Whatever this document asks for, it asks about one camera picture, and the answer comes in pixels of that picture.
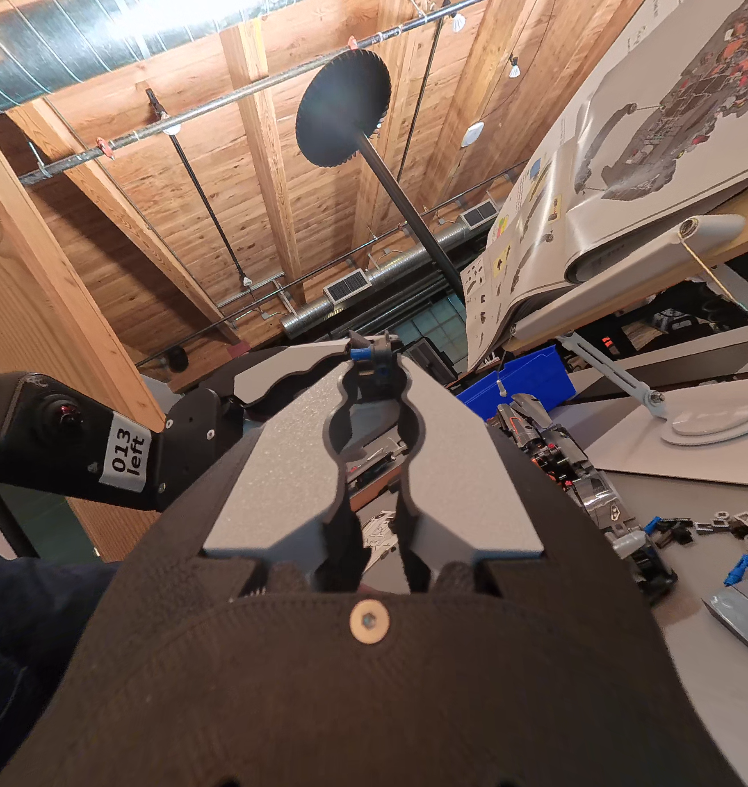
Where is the wooden and white book stand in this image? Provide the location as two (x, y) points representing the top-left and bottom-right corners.
(509, 178), (748, 446)

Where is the lego instruction booklet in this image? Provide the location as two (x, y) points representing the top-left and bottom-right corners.
(465, 0), (748, 373)

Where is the white ceiling vent grille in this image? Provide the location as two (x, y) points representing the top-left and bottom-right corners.
(324, 271), (372, 303)

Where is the dark grey lego panel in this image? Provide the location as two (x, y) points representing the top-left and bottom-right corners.
(703, 575), (748, 664)

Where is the black pole with round disc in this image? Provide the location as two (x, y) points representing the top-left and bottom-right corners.
(295, 49), (473, 299)

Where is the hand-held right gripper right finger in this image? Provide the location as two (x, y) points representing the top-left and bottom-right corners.
(391, 358), (545, 575)

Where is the blue plastic storage bin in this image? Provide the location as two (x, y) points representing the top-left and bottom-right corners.
(457, 344), (577, 422)

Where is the white rounded base plate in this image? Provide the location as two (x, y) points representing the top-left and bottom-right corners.
(586, 384), (748, 488)

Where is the black lego connector blue pin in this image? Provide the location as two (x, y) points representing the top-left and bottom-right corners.
(347, 330), (402, 385)

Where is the grey lego car model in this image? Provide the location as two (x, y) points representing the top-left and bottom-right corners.
(488, 393), (679, 606)

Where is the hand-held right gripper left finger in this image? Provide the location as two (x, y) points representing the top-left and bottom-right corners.
(202, 359), (358, 579)

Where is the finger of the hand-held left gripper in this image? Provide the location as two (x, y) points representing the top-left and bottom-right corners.
(233, 341), (354, 408)

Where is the large silver ventilation duct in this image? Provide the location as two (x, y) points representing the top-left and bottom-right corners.
(0, 0), (227, 118)

